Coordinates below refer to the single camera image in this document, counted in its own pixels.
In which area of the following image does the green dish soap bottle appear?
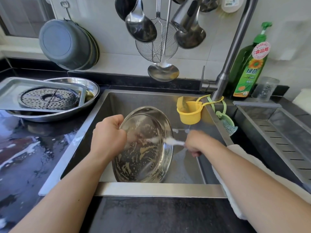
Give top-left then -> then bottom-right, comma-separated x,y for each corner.
228,22 -> 273,99

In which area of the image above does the clear plastic cup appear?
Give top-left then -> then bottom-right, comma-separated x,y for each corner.
251,76 -> 281,102

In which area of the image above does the steel wall hook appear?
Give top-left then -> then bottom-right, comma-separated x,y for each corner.
60,0 -> 73,21

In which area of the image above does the steel soup ladle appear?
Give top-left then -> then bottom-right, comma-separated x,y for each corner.
125,0 -> 158,43

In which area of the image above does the rectangular steel tray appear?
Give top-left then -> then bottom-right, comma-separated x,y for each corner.
0,76 -> 87,115

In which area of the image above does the person's right hand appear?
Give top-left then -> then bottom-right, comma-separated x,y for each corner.
185,130 -> 226,158

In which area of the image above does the white dish brush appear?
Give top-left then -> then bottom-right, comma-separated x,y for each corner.
221,0 -> 244,14

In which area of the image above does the hanging steel ladles and skimmer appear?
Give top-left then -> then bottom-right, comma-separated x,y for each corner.
115,0 -> 138,21

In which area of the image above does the round steel basin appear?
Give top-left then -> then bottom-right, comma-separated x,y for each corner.
7,77 -> 101,123

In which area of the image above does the white cleaning brush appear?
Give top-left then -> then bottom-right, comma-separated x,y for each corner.
146,136 -> 187,147

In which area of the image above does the black round steamer rack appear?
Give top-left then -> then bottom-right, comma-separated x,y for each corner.
18,86 -> 80,111

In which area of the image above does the yellow-handled steel ladle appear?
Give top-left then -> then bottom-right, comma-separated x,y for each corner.
148,0 -> 180,83

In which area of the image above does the person's right forearm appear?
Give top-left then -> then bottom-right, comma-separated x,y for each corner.
209,142 -> 311,233

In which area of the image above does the green hanging sponge holder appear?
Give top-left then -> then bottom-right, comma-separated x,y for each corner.
208,97 -> 239,136

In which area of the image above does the person's left hand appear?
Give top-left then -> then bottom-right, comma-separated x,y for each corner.
90,114 -> 128,163

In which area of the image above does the white dish rag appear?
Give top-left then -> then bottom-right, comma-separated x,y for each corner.
212,144 -> 311,221

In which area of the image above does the wire mesh skimmer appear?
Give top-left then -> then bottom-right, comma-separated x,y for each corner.
135,0 -> 179,63

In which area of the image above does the stainless steel sink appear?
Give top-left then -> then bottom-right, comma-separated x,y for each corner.
39,90 -> 235,198

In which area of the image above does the dark green hanging basin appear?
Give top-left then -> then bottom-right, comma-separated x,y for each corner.
83,26 -> 100,67

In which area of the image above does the round steel pan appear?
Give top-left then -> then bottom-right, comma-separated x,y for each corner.
112,105 -> 174,183

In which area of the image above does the grey hanging basin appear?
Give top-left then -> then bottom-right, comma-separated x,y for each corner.
39,19 -> 93,71

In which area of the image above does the yellow hanging sink cup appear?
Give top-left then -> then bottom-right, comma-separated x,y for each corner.
176,94 -> 224,125

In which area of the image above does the steel gooseneck faucet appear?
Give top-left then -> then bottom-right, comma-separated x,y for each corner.
170,0 -> 259,101

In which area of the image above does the person's left forearm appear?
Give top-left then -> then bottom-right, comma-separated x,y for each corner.
10,153 -> 116,233

